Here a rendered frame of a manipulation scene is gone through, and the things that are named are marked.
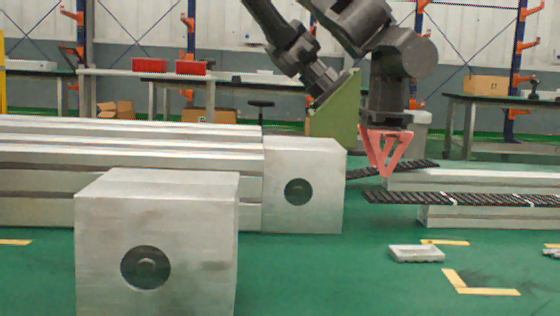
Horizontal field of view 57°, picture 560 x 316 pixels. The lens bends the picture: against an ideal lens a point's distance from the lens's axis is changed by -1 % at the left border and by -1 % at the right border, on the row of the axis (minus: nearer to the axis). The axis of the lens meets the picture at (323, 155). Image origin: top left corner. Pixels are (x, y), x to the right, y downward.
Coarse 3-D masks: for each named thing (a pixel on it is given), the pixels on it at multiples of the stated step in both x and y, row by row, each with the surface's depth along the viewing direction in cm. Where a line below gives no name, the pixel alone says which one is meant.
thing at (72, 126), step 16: (0, 128) 69; (16, 128) 69; (32, 128) 69; (48, 128) 70; (64, 128) 70; (80, 128) 70; (96, 128) 71; (112, 128) 71; (128, 128) 71; (144, 128) 72; (160, 128) 73; (176, 128) 74; (192, 128) 79; (208, 128) 80; (224, 128) 80; (240, 128) 80; (256, 128) 81
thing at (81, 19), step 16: (80, 0) 742; (192, 0) 751; (80, 16) 742; (112, 16) 754; (192, 16) 755; (80, 32) 749; (128, 32) 759; (192, 32) 759; (80, 48) 752; (192, 48) 763; (112, 64) 764; (96, 80) 766; (192, 96) 775
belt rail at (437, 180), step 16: (400, 176) 81; (416, 176) 81; (432, 176) 81; (448, 176) 82; (464, 176) 82; (480, 176) 82; (496, 176) 83; (512, 176) 83; (528, 176) 84; (544, 176) 85; (480, 192) 83; (496, 192) 83; (512, 192) 84; (528, 192) 84; (544, 192) 84
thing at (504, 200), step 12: (360, 192) 65; (372, 192) 64; (384, 192) 64; (396, 192) 65; (408, 192) 66; (420, 192) 65; (432, 192) 66; (456, 192) 66; (468, 192) 67; (432, 204) 61; (444, 204) 61; (456, 204) 62; (468, 204) 62; (480, 204) 62; (492, 204) 62; (504, 204) 63; (516, 204) 63; (528, 204) 63; (540, 204) 63; (552, 204) 63
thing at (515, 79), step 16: (400, 0) 774; (416, 0) 776; (432, 0) 717; (416, 16) 780; (416, 32) 780; (464, 64) 796; (512, 64) 808; (416, 80) 791; (512, 80) 802; (528, 80) 757; (416, 96) 796; (512, 96) 805; (512, 112) 801; (528, 112) 750; (512, 128) 814
